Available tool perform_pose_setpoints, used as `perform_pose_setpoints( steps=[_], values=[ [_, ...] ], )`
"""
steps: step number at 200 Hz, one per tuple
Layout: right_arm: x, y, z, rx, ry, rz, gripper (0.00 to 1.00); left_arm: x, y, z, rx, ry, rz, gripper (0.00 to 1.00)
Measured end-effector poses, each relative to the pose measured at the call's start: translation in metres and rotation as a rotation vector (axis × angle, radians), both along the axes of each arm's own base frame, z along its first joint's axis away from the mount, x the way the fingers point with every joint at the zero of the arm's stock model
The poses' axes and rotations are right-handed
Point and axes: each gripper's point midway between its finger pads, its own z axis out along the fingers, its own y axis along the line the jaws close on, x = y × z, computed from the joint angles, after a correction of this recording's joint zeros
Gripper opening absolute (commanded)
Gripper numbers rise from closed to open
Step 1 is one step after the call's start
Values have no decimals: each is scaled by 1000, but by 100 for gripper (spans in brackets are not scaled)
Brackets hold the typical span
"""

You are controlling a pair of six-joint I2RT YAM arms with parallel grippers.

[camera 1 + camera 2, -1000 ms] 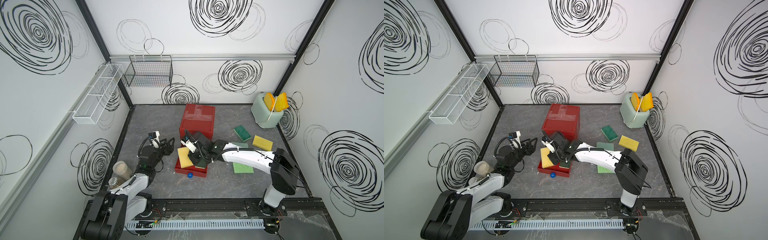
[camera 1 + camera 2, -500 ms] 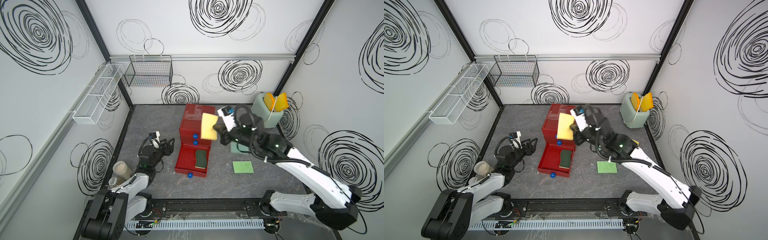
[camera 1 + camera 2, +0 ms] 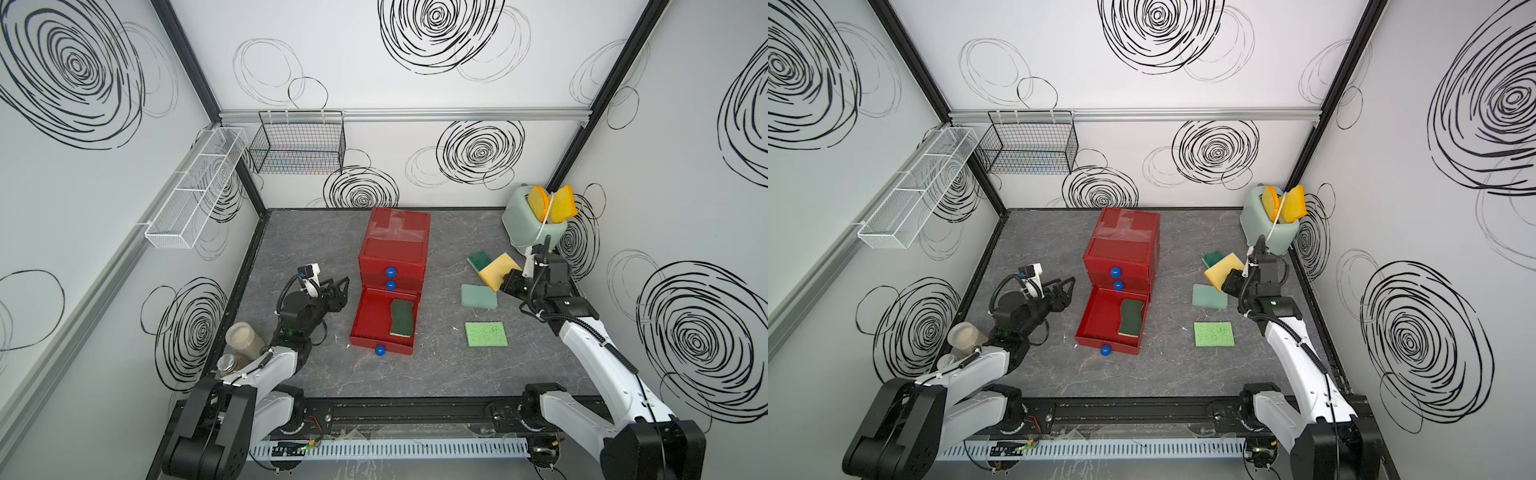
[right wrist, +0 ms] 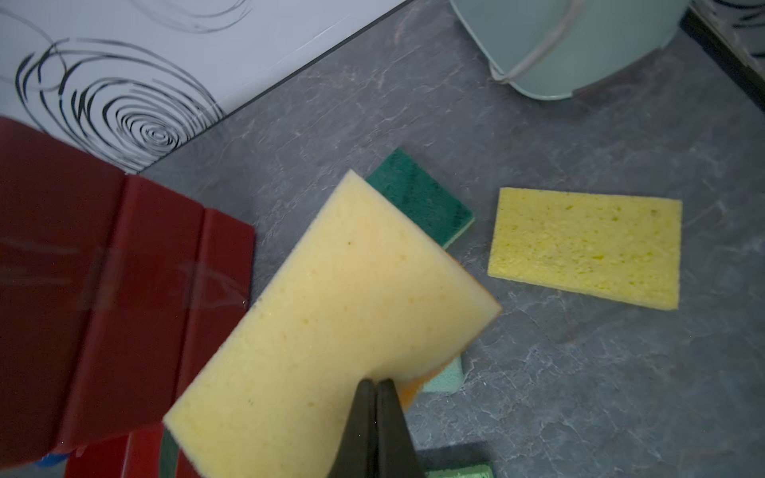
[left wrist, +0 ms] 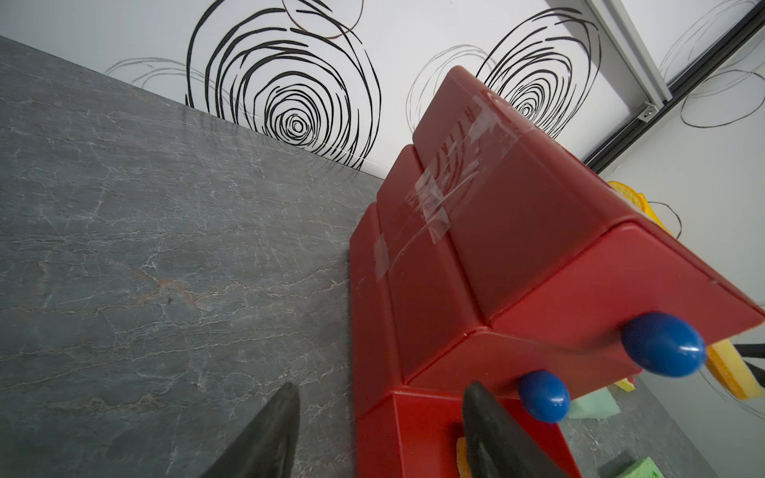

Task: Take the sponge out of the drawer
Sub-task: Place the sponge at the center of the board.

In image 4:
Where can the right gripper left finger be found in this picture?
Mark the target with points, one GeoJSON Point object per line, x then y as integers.
{"type": "Point", "coordinates": [357, 453]}

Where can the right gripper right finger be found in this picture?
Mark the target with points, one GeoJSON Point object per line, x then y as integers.
{"type": "Point", "coordinates": [396, 457]}

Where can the dark green scouring pad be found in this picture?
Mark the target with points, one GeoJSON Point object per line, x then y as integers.
{"type": "Point", "coordinates": [454, 456]}

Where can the light green sponge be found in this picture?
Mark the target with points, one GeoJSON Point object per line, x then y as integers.
{"type": "Point", "coordinates": [472, 471]}

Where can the mint green foam sponge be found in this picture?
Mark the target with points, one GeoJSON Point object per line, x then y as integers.
{"type": "Point", "coordinates": [448, 381]}

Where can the pale yellow orange-backed sponge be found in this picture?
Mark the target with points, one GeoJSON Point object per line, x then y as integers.
{"type": "Point", "coordinates": [365, 294]}

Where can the red drawer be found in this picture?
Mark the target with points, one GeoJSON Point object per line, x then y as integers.
{"type": "Point", "coordinates": [150, 452]}

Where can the green scouring sponge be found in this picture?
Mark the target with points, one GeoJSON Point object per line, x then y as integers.
{"type": "Point", "coordinates": [401, 180]}

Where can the red drawer cabinet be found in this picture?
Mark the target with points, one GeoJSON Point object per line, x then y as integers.
{"type": "Point", "coordinates": [115, 292]}

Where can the mint green toaster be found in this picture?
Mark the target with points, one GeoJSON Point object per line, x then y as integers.
{"type": "Point", "coordinates": [550, 50]}

